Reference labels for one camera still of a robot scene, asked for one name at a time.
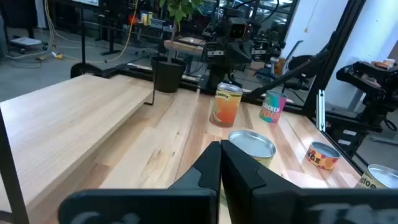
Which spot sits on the small red box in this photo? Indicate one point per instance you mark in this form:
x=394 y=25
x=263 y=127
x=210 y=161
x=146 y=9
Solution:
x=321 y=160

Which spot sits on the black background robot station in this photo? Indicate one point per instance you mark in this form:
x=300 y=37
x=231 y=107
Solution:
x=373 y=84

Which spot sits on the silver aluminium post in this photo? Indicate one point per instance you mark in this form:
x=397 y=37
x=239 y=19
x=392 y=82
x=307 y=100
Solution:
x=320 y=109

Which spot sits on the black table rig frame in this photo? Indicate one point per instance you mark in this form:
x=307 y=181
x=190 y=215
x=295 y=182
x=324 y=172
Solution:
x=335 y=53

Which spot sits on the chicken noodle soup can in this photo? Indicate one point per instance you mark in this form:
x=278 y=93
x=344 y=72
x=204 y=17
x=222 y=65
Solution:
x=272 y=107

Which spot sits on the wooden side table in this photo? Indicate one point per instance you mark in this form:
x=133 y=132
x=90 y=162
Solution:
x=183 y=46

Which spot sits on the orange green beans can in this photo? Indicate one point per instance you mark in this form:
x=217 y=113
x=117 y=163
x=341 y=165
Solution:
x=225 y=109

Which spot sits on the grey wheeled platform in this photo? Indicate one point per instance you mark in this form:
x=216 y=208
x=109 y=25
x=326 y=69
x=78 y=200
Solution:
x=26 y=41

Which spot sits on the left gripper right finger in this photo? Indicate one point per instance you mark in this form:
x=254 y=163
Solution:
x=242 y=186

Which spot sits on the black monitor floor stand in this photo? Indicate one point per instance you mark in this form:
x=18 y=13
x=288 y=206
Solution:
x=83 y=37

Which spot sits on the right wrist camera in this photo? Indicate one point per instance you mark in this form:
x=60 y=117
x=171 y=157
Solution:
x=237 y=29

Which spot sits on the yellow brown bean-pattern can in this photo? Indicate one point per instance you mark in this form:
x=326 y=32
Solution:
x=255 y=143

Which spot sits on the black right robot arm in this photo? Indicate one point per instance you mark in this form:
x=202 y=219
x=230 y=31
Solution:
x=217 y=77

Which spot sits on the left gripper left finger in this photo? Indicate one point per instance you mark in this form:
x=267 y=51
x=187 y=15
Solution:
x=205 y=174

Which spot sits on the blue tomatoes can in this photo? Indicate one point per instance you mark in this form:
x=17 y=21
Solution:
x=382 y=175

